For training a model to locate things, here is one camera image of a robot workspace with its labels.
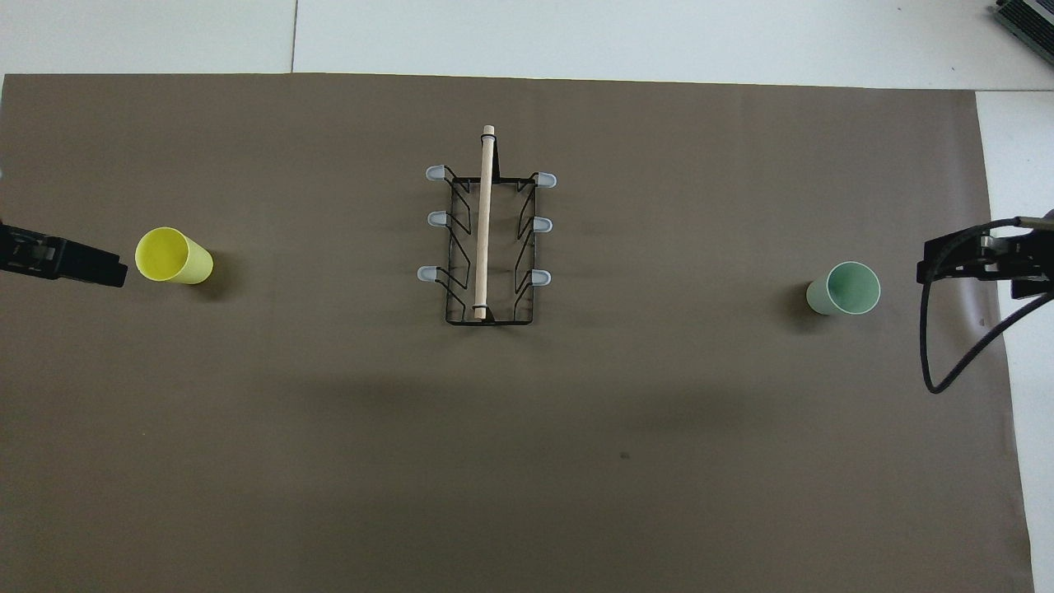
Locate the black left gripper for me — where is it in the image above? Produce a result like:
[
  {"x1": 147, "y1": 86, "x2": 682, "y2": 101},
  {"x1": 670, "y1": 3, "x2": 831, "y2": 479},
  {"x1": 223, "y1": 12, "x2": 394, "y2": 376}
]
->
[{"x1": 0, "y1": 222, "x2": 128, "y2": 288}]

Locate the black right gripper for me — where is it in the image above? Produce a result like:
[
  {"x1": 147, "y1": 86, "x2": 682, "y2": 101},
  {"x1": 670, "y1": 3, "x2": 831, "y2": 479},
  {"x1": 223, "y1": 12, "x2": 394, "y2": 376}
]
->
[{"x1": 916, "y1": 212, "x2": 1054, "y2": 299}]

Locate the black wire cup rack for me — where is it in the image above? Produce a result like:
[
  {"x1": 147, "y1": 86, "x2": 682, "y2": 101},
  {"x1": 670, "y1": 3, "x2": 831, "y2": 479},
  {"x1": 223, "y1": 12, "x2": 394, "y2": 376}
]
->
[{"x1": 417, "y1": 125, "x2": 558, "y2": 327}]

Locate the green plastic cup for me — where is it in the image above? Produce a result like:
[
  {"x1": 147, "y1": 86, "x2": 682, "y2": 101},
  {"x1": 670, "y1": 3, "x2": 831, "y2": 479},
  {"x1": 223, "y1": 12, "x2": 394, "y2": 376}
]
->
[{"x1": 806, "y1": 261, "x2": 882, "y2": 316}]

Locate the grey ribbed device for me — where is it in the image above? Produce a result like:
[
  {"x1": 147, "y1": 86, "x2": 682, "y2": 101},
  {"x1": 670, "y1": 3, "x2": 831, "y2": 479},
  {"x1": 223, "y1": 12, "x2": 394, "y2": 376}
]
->
[{"x1": 992, "y1": 0, "x2": 1054, "y2": 44}]

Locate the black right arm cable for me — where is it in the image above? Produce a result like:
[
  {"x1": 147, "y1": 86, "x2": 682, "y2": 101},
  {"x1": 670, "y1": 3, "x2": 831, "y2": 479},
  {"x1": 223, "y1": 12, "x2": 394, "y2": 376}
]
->
[{"x1": 920, "y1": 216, "x2": 1054, "y2": 395}]

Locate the brown table mat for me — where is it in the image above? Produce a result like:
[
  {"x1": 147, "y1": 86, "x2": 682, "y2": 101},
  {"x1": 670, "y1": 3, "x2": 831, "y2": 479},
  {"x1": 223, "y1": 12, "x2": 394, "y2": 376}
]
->
[{"x1": 0, "y1": 72, "x2": 1037, "y2": 593}]

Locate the yellow plastic cup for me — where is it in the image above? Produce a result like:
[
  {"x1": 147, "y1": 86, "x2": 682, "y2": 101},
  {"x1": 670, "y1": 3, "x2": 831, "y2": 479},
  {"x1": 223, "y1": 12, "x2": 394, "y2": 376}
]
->
[{"x1": 135, "y1": 226, "x2": 214, "y2": 286}]

